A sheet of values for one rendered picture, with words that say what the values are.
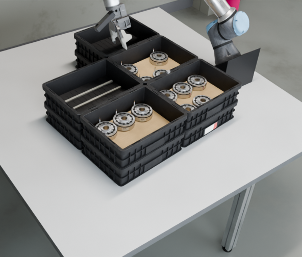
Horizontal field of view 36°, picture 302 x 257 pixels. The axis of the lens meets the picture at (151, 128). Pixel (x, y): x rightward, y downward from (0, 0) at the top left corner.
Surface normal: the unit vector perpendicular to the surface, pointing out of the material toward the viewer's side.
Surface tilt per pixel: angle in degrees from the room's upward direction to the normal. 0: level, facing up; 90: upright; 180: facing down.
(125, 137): 0
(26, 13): 90
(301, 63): 0
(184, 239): 0
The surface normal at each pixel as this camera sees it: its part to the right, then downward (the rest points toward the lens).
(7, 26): 0.60, 0.55
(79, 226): 0.07, -0.75
